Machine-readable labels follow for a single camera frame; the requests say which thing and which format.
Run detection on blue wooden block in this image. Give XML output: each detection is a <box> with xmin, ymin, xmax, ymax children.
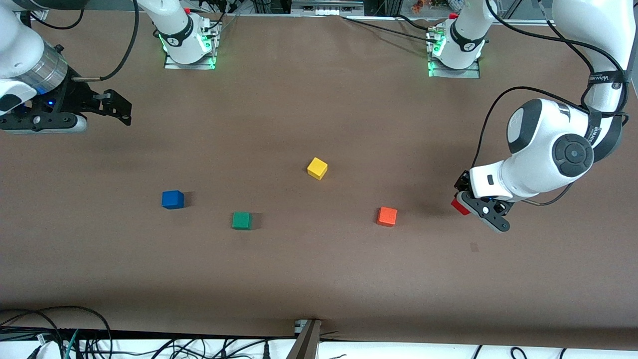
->
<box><xmin>161</xmin><ymin>190</ymin><xmax>185</xmax><ymax>210</ymax></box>

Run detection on yellow wooden block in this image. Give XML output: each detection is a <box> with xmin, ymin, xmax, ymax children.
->
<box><xmin>307</xmin><ymin>157</ymin><xmax>328</xmax><ymax>180</ymax></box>

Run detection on brown table mat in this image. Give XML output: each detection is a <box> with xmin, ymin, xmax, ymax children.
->
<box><xmin>0</xmin><ymin>12</ymin><xmax>638</xmax><ymax>345</ymax></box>

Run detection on white desk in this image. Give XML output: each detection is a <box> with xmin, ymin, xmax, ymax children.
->
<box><xmin>0</xmin><ymin>341</ymin><xmax>638</xmax><ymax>359</ymax></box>

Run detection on grey power strip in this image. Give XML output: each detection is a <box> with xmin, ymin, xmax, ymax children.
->
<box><xmin>292</xmin><ymin>0</ymin><xmax>364</xmax><ymax>15</ymax></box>

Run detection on grey metal beam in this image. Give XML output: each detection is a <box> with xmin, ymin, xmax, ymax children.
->
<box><xmin>287</xmin><ymin>319</ymin><xmax>322</xmax><ymax>359</ymax></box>

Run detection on white plug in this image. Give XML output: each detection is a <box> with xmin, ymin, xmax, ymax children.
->
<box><xmin>30</xmin><ymin>335</ymin><xmax>55</xmax><ymax>359</ymax></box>

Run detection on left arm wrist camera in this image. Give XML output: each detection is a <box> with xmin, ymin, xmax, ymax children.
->
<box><xmin>460</xmin><ymin>191</ymin><xmax>510</xmax><ymax>234</ymax></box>

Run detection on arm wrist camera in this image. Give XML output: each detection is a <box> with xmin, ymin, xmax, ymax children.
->
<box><xmin>460</xmin><ymin>191</ymin><xmax>510</xmax><ymax>234</ymax></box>
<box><xmin>0</xmin><ymin>112</ymin><xmax>88</xmax><ymax>133</ymax></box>

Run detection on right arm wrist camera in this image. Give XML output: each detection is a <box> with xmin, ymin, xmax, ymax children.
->
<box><xmin>0</xmin><ymin>112</ymin><xmax>88</xmax><ymax>133</ymax></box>

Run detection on right arm brass-plug cable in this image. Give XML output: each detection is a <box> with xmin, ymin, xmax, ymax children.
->
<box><xmin>20</xmin><ymin>0</ymin><xmax>140</xmax><ymax>81</ymax></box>

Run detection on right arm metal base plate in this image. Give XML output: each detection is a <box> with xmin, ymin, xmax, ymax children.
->
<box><xmin>164</xmin><ymin>22</ymin><xmax>220</xmax><ymax>70</ymax></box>

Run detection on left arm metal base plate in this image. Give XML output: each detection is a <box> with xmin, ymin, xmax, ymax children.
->
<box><xmin>428</xmin><ymin>27</ymin><xmax>481</xmax><ymax>79</ymax></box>

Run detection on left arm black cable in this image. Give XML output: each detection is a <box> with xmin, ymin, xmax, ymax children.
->
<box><xmin>470</xmin><ymin>0</ymin><xmax>630</xmax><ymax>173</ymax></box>

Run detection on black looping desk cable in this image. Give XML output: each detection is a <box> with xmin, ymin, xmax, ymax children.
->
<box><xmin>0</xmin><ymin>305</ymin><xmax>113</xmax><ymax>359</ymax></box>

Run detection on green desk cable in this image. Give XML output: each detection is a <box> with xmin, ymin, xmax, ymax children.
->
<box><xmin>64</xmin><ymin>329</ymin><xmax>80</xmax><ymax>359</ymax></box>

